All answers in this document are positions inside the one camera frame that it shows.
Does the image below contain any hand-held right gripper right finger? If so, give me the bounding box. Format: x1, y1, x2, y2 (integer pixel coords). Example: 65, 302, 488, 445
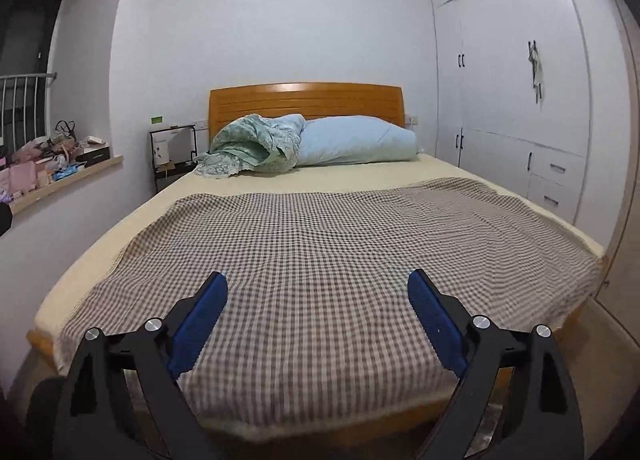
406, 268, 585, 460

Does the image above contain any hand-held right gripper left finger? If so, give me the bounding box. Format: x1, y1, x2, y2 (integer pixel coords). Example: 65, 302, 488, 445
52, 271, 229, 460

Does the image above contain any bin with floral bag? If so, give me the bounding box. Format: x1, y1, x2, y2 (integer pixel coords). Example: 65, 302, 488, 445
472, 397, 513, 446

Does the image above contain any pink pouch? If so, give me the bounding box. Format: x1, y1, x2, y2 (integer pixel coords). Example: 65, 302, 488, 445
9, 161, 38, 192

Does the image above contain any black flat box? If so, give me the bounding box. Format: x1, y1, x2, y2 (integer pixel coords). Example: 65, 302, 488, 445
75, 144, 111, 166

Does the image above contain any pale yellow bed sheet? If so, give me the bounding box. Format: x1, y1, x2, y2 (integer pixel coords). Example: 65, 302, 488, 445
32, 154, 606, 371

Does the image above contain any brown checkered lace-edged blanket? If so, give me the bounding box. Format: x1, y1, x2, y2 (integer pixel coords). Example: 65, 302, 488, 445
55, 177, 601, 428

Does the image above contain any metal window railing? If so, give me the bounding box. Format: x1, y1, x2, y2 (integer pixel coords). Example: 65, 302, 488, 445
0, 72, 57, 161

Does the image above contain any person's left leg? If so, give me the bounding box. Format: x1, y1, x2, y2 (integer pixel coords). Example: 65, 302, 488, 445
27, 377, 68, 460

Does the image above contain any dark framed window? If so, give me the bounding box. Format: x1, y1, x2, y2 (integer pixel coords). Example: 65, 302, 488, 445
0, 0, 63, 161

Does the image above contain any black metal bedside rack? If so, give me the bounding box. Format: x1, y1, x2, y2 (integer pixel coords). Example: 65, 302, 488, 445
148, 124, 197, 193

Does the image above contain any green floral quilt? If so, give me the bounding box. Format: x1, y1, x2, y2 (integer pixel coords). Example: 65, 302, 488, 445
194, 114, 307, 178

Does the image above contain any beige room door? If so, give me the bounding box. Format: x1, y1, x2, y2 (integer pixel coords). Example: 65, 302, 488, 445
595, 0, 640, 351

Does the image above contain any light blue pillow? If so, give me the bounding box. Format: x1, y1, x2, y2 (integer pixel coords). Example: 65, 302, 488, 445
296, 115, 418, 168

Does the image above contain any white wardrobe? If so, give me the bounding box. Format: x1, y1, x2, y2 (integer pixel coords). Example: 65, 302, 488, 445
427, 0, 591, 226

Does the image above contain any wooden bed frame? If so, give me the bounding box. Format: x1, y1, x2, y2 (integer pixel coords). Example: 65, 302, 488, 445
27, 82, 608, 460

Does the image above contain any pale cloth on wardrobe handle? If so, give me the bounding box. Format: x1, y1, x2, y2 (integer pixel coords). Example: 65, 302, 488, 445
527, 40, 546, 102

